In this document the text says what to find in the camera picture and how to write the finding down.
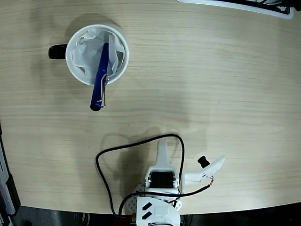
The blue pen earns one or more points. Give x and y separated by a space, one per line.
100 80

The white perforated arm base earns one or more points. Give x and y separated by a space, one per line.
131 204

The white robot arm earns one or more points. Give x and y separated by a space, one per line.
162 212

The brass clamp screw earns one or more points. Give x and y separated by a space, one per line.
133 218

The crumpled white tissue paper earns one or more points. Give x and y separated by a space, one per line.
84 54

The white flat device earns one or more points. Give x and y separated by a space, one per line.
235 5

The grey metal rail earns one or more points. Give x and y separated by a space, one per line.
5 188

